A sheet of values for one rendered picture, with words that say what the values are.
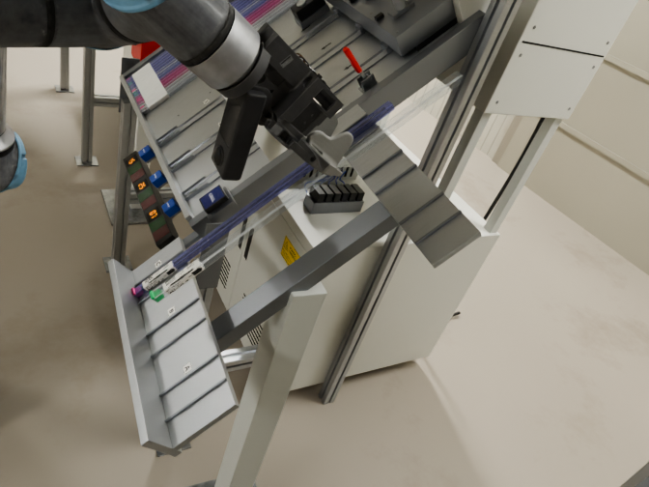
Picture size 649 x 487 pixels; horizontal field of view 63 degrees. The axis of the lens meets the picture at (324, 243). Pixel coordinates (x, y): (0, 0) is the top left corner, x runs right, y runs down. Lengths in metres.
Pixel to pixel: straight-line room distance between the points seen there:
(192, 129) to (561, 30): 0.85
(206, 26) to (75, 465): 1.24
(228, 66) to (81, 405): 1.27
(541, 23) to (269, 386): 0.92
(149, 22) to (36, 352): 1.38
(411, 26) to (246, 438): 0.85
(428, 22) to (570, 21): 0.36
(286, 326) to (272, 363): 0.09
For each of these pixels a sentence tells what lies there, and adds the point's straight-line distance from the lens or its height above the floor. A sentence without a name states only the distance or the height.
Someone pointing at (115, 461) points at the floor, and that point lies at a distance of 1.57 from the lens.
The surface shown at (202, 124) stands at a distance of 1.29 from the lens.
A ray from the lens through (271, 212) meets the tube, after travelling 0.71.
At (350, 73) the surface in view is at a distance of 1.17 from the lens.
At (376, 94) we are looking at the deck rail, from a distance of 1.08.
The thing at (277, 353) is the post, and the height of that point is 0.70.
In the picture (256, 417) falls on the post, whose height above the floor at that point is 0.52.
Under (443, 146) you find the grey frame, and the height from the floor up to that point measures 0.94.
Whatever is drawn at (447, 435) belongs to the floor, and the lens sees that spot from 1.88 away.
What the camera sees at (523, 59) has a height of 1.13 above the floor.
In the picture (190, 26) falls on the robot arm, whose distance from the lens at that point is 0.53.
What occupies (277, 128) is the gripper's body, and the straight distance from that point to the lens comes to 0.60.
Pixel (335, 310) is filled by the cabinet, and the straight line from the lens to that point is 1.46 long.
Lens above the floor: 1.35
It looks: 34 degrees down
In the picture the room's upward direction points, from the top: 20 degrees clockwise
